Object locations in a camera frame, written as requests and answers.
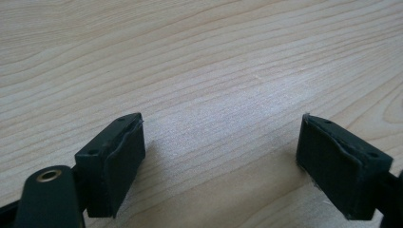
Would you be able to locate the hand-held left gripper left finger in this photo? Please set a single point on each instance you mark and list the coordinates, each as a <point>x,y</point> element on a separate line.
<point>107,164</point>

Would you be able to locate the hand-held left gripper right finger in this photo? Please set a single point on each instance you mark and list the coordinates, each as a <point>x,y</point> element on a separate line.
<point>339,171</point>

